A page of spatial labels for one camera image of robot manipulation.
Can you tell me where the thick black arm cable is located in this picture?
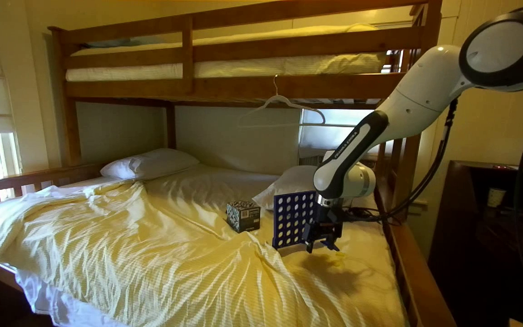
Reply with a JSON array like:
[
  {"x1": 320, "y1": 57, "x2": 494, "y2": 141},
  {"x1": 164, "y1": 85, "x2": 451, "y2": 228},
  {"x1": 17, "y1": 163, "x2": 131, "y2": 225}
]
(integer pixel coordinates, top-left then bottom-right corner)
[{"x1": 372, "y1": 96, "x2": 461, "y2": 223}]

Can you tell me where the wooden bunk bed frame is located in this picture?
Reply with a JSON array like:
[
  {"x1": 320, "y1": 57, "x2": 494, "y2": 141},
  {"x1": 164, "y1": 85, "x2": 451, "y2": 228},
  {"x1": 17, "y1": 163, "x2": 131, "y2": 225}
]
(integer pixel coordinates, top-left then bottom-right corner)
[{"x1": 0, "y1": 0, "x2": 458, "y2": 327}]

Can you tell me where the pale yellow duvet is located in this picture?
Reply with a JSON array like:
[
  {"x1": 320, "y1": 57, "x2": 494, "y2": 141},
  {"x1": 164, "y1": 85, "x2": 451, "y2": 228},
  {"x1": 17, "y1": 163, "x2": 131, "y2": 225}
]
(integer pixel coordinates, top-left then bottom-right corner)
[{"x1": 0, "y1": 165, "x2": 411, "y2": 327}]

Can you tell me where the flat white pillow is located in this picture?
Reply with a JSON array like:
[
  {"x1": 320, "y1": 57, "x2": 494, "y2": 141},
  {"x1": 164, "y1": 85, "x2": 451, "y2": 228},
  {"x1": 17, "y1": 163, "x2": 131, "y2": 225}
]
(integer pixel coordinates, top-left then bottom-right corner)
[{"x1": 98, "y1": 146, "x2": 202, "y2": 183}]

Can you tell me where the white plastic coat hanger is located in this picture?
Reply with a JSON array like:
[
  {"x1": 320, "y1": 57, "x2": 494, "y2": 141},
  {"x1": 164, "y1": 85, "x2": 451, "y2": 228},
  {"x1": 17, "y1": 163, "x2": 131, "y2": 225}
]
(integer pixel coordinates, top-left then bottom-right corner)
[{"x1": 253, "y1": 76, "x2": 329, "y2": 126}]

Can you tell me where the dark wooden dresser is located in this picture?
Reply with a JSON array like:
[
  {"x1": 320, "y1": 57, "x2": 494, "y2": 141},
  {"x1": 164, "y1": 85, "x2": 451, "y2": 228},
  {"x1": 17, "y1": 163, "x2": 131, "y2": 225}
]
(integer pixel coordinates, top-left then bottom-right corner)
[{"x1": 427, "y1": 159, "x2": 523, "y2": 327}]

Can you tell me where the small patterned game box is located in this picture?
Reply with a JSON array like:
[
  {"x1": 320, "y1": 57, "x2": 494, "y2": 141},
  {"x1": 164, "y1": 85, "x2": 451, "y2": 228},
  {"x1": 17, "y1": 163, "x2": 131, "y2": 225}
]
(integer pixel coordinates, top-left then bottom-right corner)
[{"x1": 224, "y1": 199, "x2": 264, "y2": 234}]

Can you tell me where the dark blue connect four grid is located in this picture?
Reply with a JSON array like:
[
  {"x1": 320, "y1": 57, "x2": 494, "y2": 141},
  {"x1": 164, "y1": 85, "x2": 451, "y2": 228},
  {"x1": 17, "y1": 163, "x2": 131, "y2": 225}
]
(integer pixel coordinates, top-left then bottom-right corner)
[{"x1": 271, "y1": 188, "x2": 322, "y2": 250}]

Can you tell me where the white mattress sheet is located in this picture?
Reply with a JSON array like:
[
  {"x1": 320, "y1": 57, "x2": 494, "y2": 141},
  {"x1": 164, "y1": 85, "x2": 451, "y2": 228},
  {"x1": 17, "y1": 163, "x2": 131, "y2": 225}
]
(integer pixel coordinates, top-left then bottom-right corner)
[{"x1": 0, "y1": 259, "x2": 96, "y2": 327}]

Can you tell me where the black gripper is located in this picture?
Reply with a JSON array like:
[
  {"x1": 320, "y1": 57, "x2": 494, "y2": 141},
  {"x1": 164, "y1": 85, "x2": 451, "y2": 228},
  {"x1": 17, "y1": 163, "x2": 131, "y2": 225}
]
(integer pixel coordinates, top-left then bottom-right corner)
[{"x1": 302, "y1": 205, "x2": 343, "y2": 254}]

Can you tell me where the small white cup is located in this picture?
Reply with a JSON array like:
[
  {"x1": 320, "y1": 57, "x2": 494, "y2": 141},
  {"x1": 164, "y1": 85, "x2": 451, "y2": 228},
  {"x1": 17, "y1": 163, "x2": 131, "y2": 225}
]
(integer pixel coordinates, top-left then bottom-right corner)
[{"x1": 485, "y1": 185, "x2": 509, "y2": 210}]

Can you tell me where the bunk mattress with bedding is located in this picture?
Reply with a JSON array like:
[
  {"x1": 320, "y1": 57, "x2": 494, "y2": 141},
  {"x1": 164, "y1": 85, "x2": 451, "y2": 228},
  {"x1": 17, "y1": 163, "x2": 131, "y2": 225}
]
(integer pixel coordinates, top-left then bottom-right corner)
[{"x1": 64, "y1": 23, "x2": 420, "y2": 83}]

